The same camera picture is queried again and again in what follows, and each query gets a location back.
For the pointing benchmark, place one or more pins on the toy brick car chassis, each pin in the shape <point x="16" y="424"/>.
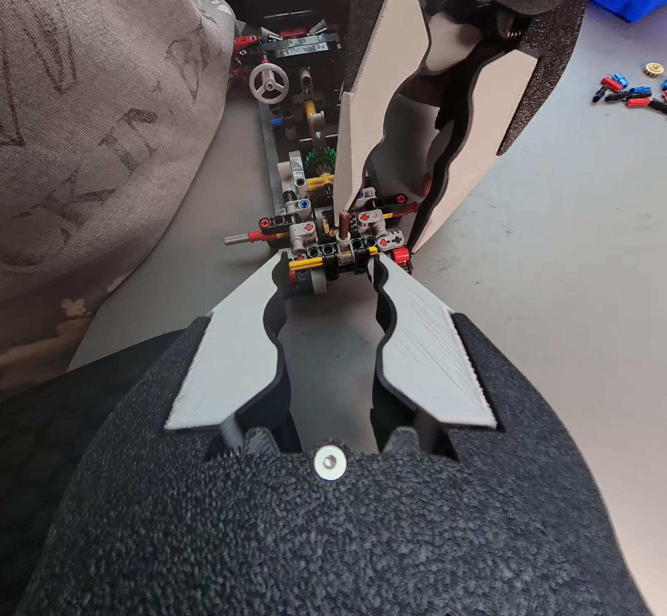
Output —
<point x="299" y="230"/>

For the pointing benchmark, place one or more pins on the pile of small brick pins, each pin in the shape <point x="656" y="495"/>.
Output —
<point x="625" y="95"/>

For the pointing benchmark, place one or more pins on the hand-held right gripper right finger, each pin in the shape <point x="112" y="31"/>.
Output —
<point x="432" y="360"/>

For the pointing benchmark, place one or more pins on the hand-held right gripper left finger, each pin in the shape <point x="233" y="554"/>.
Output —
<point x="229" y="360"/>

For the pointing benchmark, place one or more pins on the tan brick gear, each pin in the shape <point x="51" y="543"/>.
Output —
<point x="652" y="69"/>

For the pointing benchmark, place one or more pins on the brown brick axle pin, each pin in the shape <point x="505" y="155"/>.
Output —
<point x="344" y="221"/>

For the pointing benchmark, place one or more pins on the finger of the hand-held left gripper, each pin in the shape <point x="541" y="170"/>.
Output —
<point x="490" y="126"/>
<point x="365" y="121"/>

